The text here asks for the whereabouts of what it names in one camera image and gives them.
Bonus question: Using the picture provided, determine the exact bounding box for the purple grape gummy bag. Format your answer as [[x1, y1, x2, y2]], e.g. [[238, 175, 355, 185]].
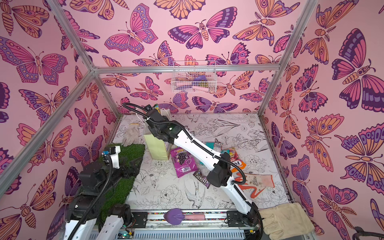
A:
[[170, 148, 198, 178]]

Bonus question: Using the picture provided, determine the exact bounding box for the green fruit candy bag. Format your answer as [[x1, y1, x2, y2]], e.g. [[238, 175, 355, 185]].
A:
[[154, 104, 161, 113]]

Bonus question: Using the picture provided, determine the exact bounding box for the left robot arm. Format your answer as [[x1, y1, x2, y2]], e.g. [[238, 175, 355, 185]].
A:
[[62, 146, 143, 240]]

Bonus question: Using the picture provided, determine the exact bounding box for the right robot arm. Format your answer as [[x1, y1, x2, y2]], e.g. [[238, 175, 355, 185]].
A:
[[122, 103, 263, 232]]

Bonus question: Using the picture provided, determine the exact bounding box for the white paper bag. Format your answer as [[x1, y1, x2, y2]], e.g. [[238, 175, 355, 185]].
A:
[[143, 122, 172, 161]]

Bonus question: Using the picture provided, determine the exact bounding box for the teal mint candy bag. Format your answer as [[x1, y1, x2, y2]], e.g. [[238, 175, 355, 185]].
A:
[[204, 139, 223, 153]]

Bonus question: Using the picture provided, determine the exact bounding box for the orange Fox's fruits bag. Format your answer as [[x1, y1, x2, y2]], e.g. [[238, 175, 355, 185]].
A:
[[229, 148, 247, 170]]

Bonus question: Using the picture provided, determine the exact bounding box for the green artificial grass mat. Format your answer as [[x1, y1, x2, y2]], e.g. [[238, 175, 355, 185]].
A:
[[98, 144, 145, 224]]

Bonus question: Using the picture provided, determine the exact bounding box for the grey work glove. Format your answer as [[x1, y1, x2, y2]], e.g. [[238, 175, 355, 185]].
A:
[[122, 124, 140, 147]]

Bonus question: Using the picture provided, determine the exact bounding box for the dark M&M's chocolate packet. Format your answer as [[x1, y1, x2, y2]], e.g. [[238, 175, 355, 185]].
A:
[[193, 170, 211, 189]]

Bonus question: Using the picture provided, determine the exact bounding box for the purple tool in basket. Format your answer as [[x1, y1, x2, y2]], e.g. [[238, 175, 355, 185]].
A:
[[193, 75, 207, 82]]

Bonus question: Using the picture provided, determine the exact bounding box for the red coated garden glove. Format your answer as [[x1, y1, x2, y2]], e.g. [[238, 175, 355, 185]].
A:
[[239, 174, 275, 199]]

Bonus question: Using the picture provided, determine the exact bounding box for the beige leather glove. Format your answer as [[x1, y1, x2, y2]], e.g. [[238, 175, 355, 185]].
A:
[[260, 203, 315, 240]]

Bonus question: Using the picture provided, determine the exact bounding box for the white wire basket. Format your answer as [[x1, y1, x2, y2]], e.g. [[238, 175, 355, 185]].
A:
[[170, 60, 218, 94]]

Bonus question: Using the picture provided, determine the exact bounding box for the purple trowel pink handle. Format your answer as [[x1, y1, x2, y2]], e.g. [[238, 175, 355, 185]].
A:
[[164, 209, 206, 226]]

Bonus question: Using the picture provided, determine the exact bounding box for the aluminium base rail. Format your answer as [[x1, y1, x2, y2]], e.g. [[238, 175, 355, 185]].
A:
[[59, 209, 265, 240]]

